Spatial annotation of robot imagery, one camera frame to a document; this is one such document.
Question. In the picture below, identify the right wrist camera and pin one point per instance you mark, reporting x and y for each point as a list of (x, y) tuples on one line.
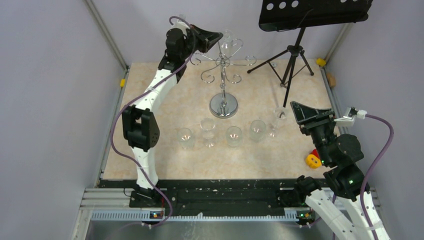
[(350, 116)]

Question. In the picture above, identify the aluminium frame post left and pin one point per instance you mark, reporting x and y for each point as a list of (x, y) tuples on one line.
[(104, 31)]

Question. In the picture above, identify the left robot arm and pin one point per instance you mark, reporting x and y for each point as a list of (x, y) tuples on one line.
[(139, 125)]

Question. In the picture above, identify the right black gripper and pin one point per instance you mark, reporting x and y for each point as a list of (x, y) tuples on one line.
[(302, 112)]

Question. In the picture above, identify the black music stand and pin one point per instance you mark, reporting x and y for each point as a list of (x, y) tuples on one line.
[(287, 15)]

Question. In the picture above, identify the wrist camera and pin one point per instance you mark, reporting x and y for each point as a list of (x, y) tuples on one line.
[(350, 116), (179, 22)]

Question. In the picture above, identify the yellow and red toy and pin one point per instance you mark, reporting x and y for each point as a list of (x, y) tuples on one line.
[(313, 160)]

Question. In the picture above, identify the yellow corner clip right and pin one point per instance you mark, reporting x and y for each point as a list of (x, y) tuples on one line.
[(321, 62)]

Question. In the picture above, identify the white cable duct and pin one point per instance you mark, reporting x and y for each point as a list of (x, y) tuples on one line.
[(198, 217)]

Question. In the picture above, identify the aluminium frame post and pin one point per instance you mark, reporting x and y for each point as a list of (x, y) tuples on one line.
[(340, 37), (104, 31)]

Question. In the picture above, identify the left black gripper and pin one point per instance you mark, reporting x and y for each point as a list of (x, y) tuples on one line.
[(206, 39)]

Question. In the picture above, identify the chrome wine glass rack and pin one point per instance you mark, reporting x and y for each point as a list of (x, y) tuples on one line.
[(223, 105)]

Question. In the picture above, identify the yellow clip left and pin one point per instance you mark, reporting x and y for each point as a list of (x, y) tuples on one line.
[(122, 82)]

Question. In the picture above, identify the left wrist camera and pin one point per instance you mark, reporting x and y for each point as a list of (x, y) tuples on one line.
[(179, 22)]

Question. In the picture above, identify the brown block on rail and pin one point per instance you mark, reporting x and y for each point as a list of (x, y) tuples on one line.
[(331, 80)]

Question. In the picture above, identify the aluminium frame post right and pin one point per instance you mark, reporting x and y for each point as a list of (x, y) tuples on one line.
[(340, 37)]

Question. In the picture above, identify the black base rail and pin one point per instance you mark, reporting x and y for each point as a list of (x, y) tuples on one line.
[(212, 197)]

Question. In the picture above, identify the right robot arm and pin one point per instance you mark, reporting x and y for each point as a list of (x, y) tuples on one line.
[(349, 184)]

